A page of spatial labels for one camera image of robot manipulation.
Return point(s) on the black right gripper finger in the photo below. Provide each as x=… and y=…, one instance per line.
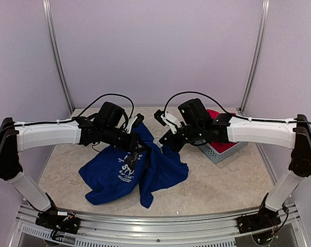
x=168, y=145
x=166, y=138

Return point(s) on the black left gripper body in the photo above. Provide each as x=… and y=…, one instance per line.
x=128, y=145

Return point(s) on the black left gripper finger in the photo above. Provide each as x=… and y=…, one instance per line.
x=143, y=154
x=145, y=144

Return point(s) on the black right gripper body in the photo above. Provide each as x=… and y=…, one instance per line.
x=191, y=133

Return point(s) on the blue printed t-shirt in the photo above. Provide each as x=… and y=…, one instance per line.
x=113, y=174

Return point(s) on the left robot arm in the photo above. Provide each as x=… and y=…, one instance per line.
x=110, y=125

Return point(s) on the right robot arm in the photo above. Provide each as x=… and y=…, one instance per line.
x=198, y=128

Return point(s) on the red garment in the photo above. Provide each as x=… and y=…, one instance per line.
x=219, y=147

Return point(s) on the light blue perforated basket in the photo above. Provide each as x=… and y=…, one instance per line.
x=213, y=155

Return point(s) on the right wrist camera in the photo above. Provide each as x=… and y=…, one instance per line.
x=167, y=119

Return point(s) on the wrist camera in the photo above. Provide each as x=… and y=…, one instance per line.
x=167, y=119
x=134, y=122

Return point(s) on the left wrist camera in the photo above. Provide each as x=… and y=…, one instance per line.
x=134, y=122

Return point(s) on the aluminium front rail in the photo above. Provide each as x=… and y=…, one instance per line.
x=219, y=229

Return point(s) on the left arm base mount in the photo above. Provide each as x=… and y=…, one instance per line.
x=62, y=221

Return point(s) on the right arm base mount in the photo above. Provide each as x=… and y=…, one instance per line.
x=264, y=218

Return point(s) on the left aluminium corner post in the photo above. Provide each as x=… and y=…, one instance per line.
x=56, y=54

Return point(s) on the aluminium corner post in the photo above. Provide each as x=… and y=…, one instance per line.
x=56, y=54
x=256, y=54

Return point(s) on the right aluminium corner post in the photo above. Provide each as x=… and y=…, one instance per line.
x=256, y=54

